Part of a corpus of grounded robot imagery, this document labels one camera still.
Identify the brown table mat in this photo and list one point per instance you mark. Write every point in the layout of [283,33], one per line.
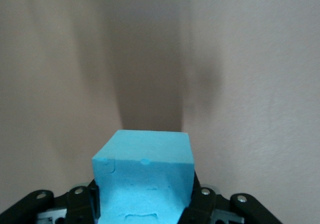
[250,59]

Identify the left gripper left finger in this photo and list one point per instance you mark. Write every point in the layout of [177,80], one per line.
[80,201]

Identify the blue foam cube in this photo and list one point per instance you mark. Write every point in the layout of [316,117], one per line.
[142,174]

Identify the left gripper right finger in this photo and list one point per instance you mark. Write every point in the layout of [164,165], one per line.
[207,206]

